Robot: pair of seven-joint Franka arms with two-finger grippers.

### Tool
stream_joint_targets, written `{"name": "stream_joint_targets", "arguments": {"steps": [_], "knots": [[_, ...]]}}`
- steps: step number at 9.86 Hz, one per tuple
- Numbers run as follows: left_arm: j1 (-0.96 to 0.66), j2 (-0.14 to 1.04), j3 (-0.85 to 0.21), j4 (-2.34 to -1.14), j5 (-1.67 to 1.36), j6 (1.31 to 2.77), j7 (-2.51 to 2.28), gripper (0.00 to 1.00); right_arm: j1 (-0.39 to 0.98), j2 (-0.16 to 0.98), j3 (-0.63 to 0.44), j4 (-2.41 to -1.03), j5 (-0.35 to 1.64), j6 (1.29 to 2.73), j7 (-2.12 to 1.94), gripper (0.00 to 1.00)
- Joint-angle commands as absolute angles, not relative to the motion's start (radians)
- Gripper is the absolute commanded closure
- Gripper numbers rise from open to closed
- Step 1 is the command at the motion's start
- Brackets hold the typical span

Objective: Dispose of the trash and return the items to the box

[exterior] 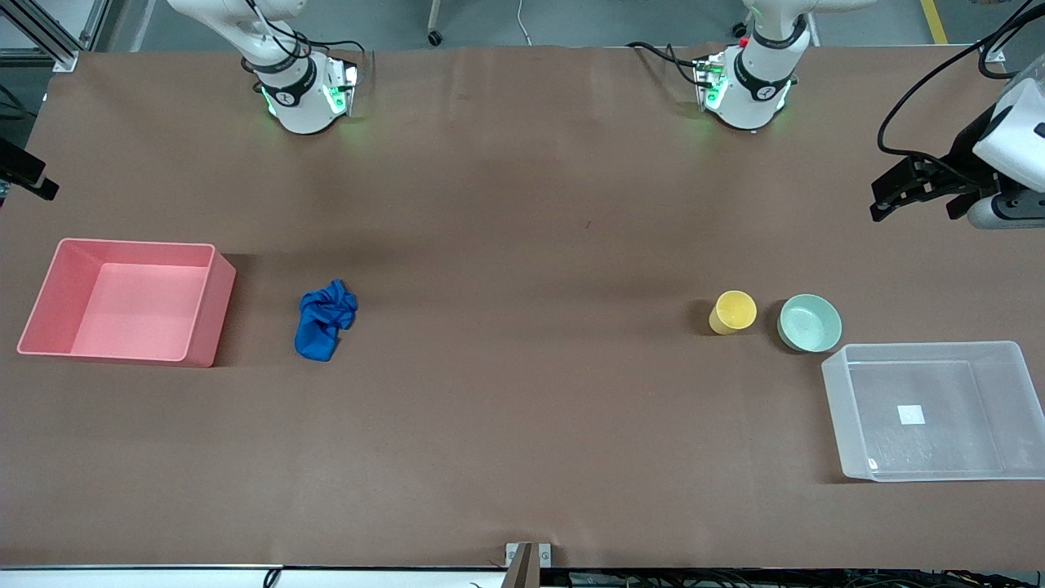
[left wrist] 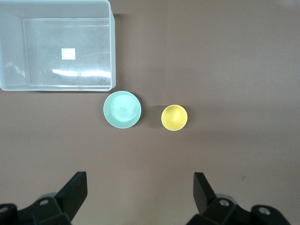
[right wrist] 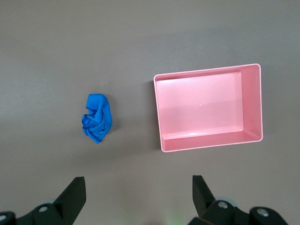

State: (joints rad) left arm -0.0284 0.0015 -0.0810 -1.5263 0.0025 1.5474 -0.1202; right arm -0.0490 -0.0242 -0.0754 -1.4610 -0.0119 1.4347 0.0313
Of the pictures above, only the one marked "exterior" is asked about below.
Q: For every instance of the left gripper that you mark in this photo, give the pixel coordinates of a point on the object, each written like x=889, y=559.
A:
x=966, y=161

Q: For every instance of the mint green bowl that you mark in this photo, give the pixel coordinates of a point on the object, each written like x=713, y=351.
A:
x=810, y=323

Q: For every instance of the yellow plastic cup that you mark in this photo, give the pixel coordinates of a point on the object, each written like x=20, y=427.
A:
x=732, y=312

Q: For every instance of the blue cloth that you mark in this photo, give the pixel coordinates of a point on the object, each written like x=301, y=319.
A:
x=322, y=322

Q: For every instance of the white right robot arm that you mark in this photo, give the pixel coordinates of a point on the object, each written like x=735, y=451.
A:
x=298, y=102

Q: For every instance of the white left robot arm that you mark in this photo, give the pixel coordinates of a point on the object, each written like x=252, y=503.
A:
x=747, y=98

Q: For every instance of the clear plastic box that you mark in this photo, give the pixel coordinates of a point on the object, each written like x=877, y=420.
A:
x=922, y=457

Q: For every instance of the pink plastic bin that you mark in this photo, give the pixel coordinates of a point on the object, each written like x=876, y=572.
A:
x=131, y=306

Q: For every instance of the yellow floor tape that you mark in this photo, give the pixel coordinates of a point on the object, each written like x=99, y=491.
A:
x=935, y=20

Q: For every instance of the small white label sticker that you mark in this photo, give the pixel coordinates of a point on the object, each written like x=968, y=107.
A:
x=911, y=415

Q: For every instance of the black caster wheel leg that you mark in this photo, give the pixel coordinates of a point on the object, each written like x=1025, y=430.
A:
x=435, y=37

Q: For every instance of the brown paper table cover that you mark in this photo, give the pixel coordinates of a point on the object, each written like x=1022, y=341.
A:
x=522, y=245

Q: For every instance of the aluminium frame profile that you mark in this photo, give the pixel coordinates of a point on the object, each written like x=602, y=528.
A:
x=49, y=37

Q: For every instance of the small metal corner bracket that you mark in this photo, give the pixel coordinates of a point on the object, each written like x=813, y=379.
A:
x=994, y=56

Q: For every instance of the metal table edge bracket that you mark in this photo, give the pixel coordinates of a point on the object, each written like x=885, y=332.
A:
x=526, y=563

